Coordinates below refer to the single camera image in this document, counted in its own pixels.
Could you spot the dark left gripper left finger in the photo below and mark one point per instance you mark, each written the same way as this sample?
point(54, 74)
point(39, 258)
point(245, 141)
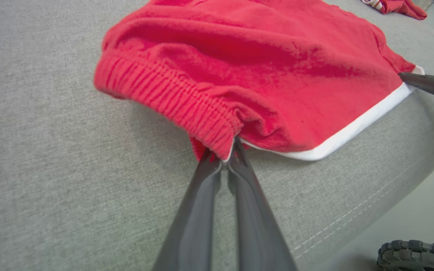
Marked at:
point(194, 226)

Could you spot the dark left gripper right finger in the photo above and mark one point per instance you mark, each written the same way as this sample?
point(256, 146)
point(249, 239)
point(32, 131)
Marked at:
point(258, 226)

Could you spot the red basketball jersey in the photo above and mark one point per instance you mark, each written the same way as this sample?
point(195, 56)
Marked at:
point(401, 5)

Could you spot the red shorts white trim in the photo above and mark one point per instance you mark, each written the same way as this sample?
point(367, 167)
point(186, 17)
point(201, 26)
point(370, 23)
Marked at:
point(258, 67)

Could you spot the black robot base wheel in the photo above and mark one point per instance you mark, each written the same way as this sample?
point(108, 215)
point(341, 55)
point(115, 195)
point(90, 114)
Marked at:
point(413, 256)

